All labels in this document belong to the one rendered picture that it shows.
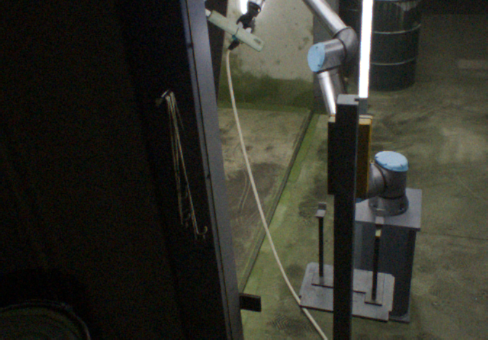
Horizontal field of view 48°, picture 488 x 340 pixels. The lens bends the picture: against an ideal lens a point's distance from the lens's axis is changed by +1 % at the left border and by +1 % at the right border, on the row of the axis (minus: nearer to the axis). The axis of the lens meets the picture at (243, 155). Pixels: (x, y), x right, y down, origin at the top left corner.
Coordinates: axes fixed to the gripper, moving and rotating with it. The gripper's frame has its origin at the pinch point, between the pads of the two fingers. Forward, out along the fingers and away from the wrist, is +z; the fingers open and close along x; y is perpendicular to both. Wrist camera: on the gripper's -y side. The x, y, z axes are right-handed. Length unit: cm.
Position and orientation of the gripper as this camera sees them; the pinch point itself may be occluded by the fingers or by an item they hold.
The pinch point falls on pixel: (239, 38)
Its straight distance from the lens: 278.5
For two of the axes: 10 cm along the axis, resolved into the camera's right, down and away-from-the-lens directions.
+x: -8.5, -4.7, -2.5
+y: -3.6, 1.5, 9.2
